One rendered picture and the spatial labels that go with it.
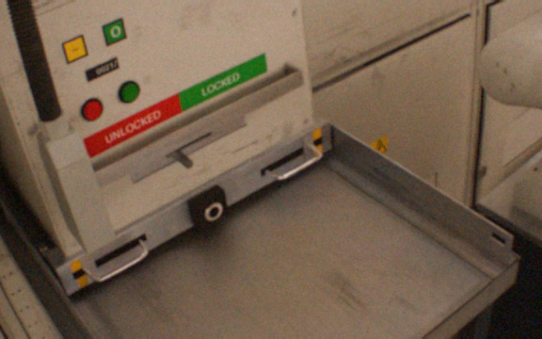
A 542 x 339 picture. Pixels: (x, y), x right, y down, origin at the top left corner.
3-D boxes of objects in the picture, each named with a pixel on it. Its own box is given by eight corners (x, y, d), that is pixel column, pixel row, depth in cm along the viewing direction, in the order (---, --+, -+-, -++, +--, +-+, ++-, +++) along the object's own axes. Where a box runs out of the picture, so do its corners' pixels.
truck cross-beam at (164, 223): (332, 148, 126) (330, 121, 122) (68, 296, 103) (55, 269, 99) (314, 137, 129) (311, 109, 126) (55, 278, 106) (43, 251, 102)
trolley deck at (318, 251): (515, 282, 105) (520, 256, 101) (192, 530, 78) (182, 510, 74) (264, 116, 150) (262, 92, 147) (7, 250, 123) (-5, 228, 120)
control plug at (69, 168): (118, 240, 91) (84, 134, 81) (87, 256, 89) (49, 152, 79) (94, 212, 96) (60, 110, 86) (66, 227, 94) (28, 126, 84)
